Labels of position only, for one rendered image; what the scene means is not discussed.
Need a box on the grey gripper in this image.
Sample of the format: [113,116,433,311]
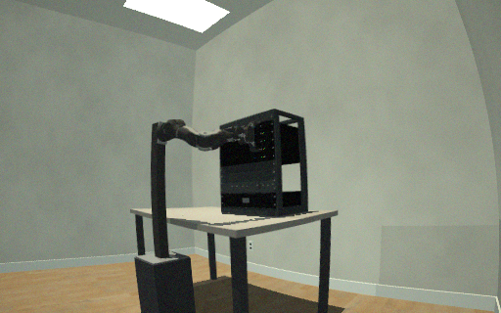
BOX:
[238,121,262,153]

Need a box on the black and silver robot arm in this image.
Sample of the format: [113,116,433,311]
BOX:
[157,119,245,152]

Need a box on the black server rack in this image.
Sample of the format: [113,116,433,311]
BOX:
[219,109,308,218]

